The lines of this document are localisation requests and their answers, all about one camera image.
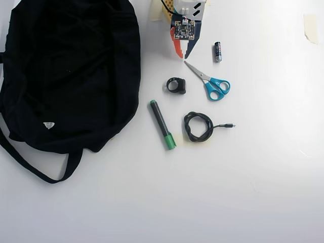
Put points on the masking tape strip beside base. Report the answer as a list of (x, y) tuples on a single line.
[(157, 10)]

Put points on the yellow perforated robot base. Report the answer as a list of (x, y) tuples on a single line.
[(169, 7)]

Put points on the black AA battery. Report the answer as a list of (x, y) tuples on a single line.
[(218, 51)]

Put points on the black marker with green cap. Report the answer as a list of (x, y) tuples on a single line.
[(159, 119)]

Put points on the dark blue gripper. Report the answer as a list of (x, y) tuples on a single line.
[(195, 45)]

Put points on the bare camera circuit board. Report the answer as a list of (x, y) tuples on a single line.
[(183, 30)]

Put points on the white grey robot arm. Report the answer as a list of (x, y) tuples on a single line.
[(188, 5)]

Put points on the long masking tape strip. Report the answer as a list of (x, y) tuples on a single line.
[(181, 140)]

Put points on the black fabric bag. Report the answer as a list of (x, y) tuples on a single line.
[(71, 76)]

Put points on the torn masking tape piece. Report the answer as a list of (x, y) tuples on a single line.
[(311, 27)]

